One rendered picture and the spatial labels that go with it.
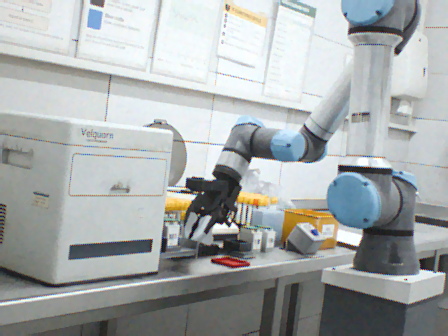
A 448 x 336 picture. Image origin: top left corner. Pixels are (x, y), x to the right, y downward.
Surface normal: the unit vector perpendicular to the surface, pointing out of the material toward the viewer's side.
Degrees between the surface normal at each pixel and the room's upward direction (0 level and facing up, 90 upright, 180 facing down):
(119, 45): 93
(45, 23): 95
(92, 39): 94
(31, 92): 90
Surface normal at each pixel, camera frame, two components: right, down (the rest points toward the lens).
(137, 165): 0.80, 0.13
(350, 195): -0.62, 0.11
